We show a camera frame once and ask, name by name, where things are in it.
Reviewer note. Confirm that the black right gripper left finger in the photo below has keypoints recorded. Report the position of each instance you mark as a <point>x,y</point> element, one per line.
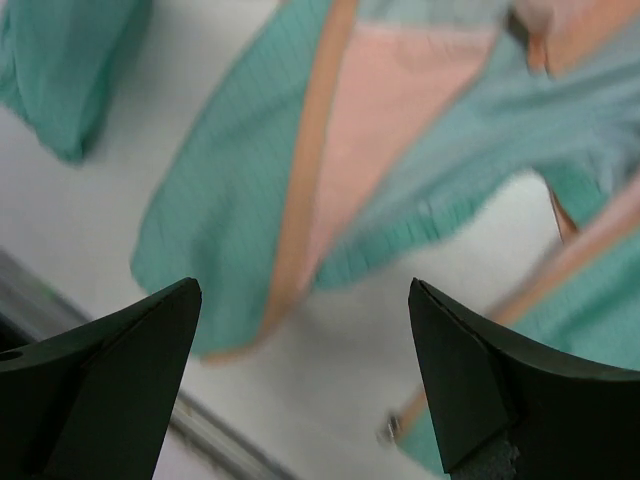
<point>95,402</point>

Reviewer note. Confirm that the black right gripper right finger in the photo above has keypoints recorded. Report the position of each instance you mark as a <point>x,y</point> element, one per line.
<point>504,406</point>

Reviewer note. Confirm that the aluminium table edge rail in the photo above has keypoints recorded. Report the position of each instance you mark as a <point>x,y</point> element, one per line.
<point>32,312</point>

